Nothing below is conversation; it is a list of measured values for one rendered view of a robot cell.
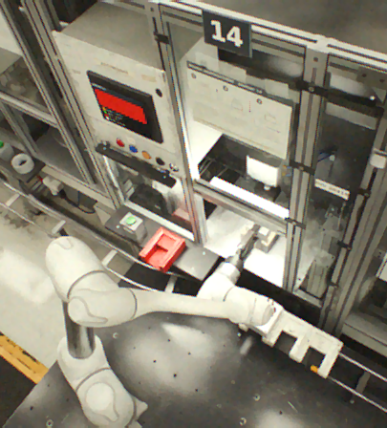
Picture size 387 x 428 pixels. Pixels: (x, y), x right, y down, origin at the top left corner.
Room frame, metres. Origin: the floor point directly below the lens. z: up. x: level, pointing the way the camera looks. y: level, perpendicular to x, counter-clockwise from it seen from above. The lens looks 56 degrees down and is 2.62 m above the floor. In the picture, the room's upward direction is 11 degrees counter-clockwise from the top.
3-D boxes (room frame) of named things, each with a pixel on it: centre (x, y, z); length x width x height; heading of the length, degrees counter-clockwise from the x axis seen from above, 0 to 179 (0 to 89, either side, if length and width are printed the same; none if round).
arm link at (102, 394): (0.46, 0.46, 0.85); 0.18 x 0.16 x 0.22; 27
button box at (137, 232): (1.13, 0.26, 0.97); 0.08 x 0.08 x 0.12; 47
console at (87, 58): (1.24, 0.08, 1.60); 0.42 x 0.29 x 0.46; 47
